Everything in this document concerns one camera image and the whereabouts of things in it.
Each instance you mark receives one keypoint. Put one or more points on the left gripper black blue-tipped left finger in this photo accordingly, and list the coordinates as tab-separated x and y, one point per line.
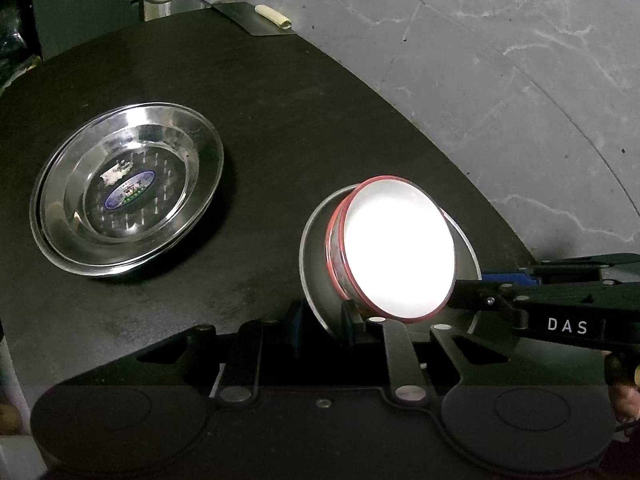
191	358

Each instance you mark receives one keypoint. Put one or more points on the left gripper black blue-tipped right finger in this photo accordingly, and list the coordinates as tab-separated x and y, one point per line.
490	353

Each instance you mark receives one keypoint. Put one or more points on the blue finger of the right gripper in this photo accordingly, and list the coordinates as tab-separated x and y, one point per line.
518	279

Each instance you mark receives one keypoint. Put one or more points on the red-rimmed white enamel bowl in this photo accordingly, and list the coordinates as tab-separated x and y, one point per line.
389	249

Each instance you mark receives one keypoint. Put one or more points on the large steel plate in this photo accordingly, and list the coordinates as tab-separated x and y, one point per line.
40	229

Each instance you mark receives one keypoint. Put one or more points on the person's hand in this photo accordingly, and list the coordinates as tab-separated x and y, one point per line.
625	401

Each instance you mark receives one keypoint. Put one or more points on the metal dustpan sheet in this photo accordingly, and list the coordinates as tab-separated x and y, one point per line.
243	14

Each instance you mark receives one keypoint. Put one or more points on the cream rolled paper tube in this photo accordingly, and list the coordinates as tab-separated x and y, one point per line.
274	16

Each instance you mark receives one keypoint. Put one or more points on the dark grey cabinet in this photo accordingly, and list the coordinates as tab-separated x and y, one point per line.
64	24

